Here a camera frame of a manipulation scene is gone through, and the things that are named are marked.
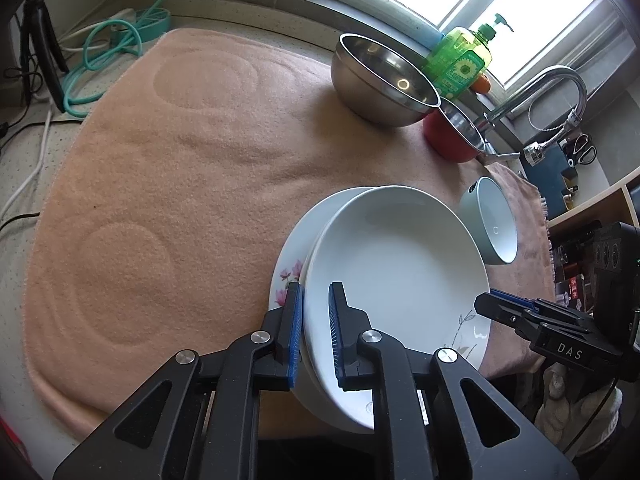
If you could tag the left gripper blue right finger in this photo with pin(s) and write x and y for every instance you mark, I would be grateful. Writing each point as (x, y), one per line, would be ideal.
(347, 324)

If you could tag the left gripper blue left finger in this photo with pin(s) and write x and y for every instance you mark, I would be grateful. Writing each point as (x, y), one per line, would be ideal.
(290, 332)

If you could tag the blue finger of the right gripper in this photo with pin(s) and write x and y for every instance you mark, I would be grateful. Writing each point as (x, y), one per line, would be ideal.
(512, 302)

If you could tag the floral plate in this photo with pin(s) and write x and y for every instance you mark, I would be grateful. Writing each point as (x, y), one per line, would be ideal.
(298, 246)

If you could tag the white plate grey branch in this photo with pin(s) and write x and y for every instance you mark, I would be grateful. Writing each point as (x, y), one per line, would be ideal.
(406, 259)

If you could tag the light blue ceramic bowl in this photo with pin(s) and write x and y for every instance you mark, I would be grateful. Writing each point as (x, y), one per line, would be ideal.
(486, 213)

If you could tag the red steel bowl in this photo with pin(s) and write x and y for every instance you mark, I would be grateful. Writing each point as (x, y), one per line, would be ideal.
(451, 133)

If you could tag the large steel bowl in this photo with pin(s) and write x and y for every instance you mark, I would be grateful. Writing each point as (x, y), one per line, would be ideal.
(380, 85)

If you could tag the white work glove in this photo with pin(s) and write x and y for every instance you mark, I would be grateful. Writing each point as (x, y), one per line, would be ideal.
(560, 419)

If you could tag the black scissors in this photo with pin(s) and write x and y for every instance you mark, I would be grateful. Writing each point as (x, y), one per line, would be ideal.
(579, 151)

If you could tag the pink towel mat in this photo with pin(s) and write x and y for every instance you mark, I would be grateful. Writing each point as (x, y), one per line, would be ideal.
(162, 229)

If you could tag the orange fruit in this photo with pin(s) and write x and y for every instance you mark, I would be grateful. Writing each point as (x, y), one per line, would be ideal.
(481, 85)

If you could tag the green dish soap bottle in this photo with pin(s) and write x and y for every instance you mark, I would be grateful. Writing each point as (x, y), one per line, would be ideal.
(460, 58)

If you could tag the black tripod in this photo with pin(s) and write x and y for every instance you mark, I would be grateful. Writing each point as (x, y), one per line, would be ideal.
(37, 35)

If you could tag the window frame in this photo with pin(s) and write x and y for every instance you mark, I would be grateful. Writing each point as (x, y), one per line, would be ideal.
(588, 35)

